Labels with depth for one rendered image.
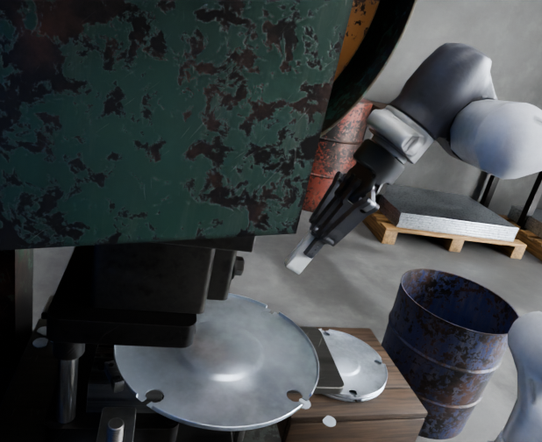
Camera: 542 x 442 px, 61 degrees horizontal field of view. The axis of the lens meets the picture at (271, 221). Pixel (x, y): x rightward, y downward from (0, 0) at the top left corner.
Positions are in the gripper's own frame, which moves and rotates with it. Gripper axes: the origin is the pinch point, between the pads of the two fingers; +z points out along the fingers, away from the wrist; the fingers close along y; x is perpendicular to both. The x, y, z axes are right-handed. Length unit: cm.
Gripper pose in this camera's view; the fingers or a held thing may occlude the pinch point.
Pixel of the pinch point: (304, 252)
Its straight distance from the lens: 75.0
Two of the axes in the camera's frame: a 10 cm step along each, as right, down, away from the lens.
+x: -7.7, -4.9, -4.1
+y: -2.2, -4.1, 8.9
